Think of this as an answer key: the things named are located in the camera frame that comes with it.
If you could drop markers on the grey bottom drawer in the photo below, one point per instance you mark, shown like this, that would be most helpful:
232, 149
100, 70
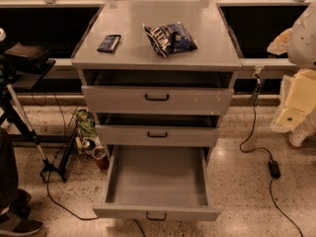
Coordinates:
157, 183

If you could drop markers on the grey drawer cabinet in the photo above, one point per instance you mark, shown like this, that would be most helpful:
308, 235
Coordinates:
135, 63

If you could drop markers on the grey top drawer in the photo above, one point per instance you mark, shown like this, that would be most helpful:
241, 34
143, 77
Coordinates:
157, 100

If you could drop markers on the green snack bag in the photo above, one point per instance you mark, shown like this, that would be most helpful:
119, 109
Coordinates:
86, 125

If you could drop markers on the blue chip bag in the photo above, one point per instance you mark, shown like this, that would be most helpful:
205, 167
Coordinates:
172, 38

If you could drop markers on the drink can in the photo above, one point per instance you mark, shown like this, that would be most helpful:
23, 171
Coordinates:
87, 145

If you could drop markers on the small dark blue snack packet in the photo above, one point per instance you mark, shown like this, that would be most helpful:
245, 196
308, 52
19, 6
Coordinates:
109, 43

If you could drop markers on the person in beige clothes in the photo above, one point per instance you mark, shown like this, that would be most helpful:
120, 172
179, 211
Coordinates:
299, 43

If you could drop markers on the dark box on stand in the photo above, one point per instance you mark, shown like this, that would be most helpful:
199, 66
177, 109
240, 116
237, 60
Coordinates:
30, 53

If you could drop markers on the dark sneaker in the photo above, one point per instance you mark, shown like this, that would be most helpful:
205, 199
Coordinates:
13, 225

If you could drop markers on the black wire basket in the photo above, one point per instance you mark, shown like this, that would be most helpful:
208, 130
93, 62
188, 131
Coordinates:
68, 148

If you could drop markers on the black power adapter with cable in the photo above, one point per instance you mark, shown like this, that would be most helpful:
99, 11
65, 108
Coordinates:
272, 163

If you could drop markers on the black camera tripod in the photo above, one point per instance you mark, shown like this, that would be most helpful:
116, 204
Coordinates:
14, 113

